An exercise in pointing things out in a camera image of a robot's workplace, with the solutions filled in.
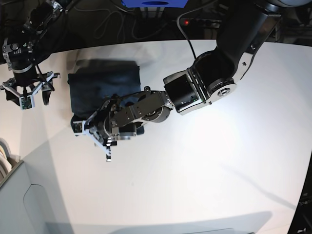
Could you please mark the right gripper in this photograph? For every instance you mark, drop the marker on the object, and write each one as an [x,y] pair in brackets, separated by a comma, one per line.
[23,95]

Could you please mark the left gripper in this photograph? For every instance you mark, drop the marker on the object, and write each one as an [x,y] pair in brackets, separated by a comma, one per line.
[102,129]

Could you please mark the dark blue T-shirt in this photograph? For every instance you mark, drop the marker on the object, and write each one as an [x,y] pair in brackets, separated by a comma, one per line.
[98,79]

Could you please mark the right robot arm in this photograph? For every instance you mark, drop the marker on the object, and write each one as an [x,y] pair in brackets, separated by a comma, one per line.
[25,48]

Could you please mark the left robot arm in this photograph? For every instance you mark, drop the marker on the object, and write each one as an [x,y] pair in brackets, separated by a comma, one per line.
[213,75]

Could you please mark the grey bin at left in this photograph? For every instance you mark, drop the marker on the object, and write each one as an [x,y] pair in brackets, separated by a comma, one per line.
[30,196]

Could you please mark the blue box on stand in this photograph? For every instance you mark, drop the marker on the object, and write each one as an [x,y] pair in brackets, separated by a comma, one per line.
[154,3]

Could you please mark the white power strip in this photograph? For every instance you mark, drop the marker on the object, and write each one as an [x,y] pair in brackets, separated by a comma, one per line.
[206,23]

